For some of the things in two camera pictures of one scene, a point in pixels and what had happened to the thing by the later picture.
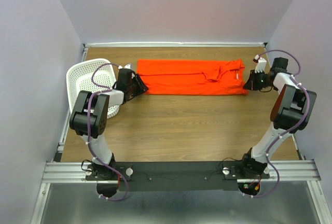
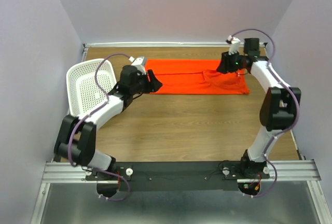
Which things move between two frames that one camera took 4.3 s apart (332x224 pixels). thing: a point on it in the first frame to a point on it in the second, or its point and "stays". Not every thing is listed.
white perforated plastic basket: (79, 79) stays
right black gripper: (250, 84) to (224, 66)
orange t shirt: (187, 77) stays
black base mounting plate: (182, 176) stays
